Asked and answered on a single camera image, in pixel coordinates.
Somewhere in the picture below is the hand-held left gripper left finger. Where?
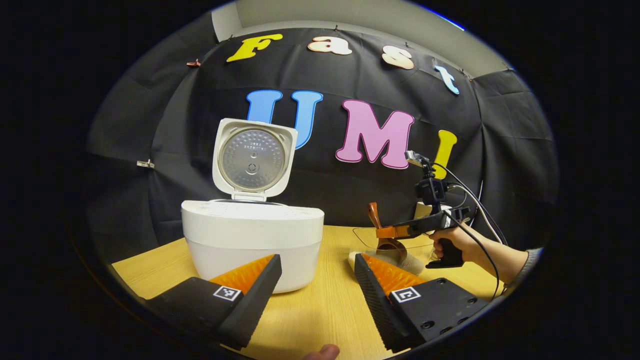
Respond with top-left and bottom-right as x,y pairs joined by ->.
147,254 -> 283,351

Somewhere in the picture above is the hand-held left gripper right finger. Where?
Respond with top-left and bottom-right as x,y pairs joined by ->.
354,252 -> 490,353

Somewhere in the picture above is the brown wooden spoon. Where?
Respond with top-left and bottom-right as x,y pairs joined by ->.
367,202 -> 408,264

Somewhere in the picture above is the white rice cooker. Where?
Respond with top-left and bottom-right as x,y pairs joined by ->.
181,118 -> 325,294

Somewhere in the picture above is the clear plastic container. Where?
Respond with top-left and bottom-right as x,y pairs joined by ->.
348,226 -> 442,277

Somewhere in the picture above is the black backdrop cloth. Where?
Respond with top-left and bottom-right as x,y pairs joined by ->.
85,20 -> 558,266

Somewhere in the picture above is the grey thin cable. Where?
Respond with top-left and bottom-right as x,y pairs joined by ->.
445,162 -> 508,246

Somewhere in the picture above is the black cable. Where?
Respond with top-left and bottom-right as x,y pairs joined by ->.
442,210 -> 502,302

